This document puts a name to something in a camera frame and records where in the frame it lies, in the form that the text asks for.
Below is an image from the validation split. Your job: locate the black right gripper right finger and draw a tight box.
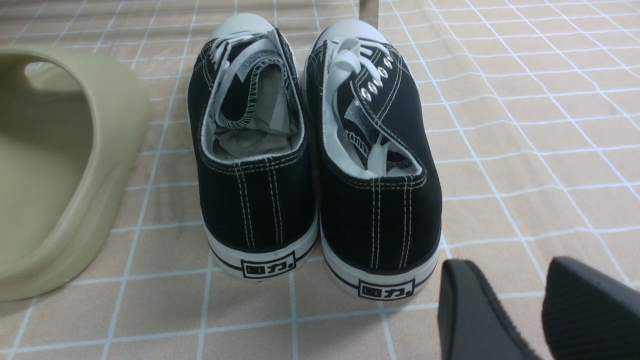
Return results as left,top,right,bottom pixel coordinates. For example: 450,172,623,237
541,256,640,360

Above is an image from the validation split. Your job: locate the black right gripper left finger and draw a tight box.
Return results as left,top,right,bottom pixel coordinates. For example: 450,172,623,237
438,259,540,360

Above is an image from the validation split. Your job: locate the right black canvas sneaker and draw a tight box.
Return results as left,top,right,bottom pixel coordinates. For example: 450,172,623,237
304,19,442,302

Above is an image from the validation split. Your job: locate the black canvas sneaker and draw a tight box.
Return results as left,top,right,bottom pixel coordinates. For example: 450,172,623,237
186,13,320,281
304,19,442,302

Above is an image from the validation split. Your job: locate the left black canvas sneaker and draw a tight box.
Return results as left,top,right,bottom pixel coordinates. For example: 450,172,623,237
186,13,320,281

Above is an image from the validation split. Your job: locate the right green slipper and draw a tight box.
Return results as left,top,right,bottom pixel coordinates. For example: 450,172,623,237
0,45,151,302

